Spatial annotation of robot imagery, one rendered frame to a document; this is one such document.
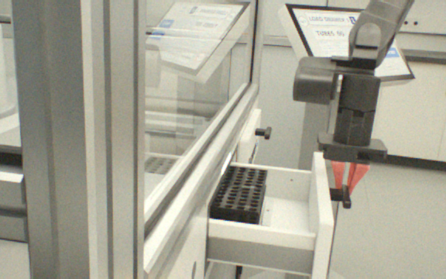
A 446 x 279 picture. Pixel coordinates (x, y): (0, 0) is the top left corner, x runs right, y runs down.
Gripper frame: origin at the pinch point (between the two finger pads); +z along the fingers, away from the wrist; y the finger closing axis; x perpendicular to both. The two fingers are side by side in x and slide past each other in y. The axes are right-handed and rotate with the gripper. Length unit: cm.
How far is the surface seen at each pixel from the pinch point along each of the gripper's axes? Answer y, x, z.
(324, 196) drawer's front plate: 3.9, 9.6, -3.0
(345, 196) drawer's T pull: 0.2, 4.8, -1.5
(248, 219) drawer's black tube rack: 14.3, 10.5, 1.9
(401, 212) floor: -66, -199, 85
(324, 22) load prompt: 2, -87, -27
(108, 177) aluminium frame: 20, 48, -18
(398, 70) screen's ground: -27, -99, -12
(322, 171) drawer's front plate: 3.7, -0.6, -3.2
